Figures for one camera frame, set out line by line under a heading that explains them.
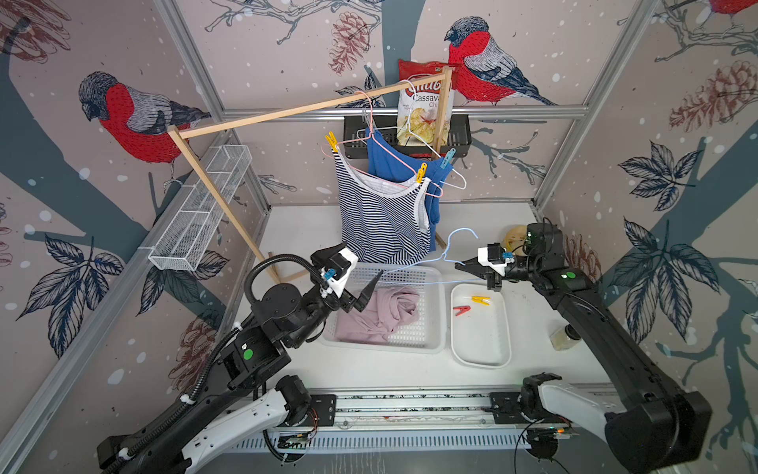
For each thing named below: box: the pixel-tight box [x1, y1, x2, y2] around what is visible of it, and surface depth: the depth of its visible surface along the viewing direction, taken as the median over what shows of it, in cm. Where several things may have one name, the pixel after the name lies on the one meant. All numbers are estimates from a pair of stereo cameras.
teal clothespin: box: [440, 148, 457, 169], surface depth 72 cm
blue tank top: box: [366, 128, 453, 252], surface depth 73 cm
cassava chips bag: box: [395, 60, 455, 146], surface depth 88 cm
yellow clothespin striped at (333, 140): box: [324, 130, 339, 153], surface depth 79 cm
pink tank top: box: [334, 286, 421, 345], surface depth 85 cm
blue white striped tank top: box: [332, 150, 431, 265], surface depth 88 cm
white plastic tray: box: [450, 283, 513, 369], surface depth 88 cm
